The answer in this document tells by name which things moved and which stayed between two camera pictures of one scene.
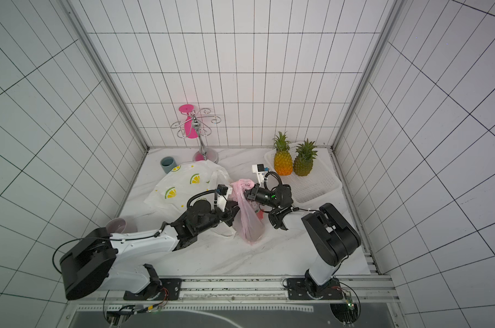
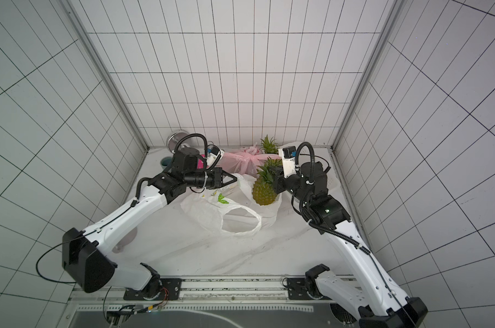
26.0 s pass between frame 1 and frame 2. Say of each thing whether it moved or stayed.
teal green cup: stayed
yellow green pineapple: moved
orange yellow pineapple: moved
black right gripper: moved
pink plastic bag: moved
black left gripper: moved
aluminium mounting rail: stayed
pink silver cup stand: moved
